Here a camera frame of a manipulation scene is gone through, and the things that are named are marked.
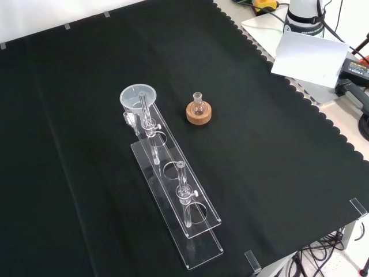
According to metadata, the translucent plastic funnel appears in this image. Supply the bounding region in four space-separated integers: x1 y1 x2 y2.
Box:
119 83 158 128

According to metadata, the clear acrylic funnel stand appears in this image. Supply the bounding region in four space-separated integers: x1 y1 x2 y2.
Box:
123 91 224 271

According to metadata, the small round-bottom glass flask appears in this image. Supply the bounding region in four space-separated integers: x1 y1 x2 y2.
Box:
192 92 206 115

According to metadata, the black table cloth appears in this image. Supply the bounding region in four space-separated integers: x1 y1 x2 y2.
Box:
0 0 369 277

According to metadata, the grey metal mounting plate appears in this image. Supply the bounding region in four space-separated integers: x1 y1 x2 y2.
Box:
240 13 347 105

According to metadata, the clear plastic cloth clip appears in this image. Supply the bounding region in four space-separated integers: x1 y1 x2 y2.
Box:
349 198 369 218
244 250 262 274

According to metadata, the yellow stop button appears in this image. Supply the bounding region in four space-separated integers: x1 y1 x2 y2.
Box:
253 0 280 15

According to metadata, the black and grey clamp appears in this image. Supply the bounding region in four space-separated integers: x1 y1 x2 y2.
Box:
336 82 369 116

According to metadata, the black power adapter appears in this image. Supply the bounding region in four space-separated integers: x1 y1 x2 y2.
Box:
336 57 369 88

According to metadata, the black and red tripod leg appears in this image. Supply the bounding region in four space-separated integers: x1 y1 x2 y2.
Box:
349 32 369 60

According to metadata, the cork ring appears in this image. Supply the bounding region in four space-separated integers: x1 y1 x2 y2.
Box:
186 101 213 126

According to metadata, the black stop button cable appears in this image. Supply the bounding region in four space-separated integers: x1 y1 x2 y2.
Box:
269 2 291 29

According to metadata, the black cable bundle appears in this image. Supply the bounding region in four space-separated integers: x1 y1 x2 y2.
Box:
284 226 369 277

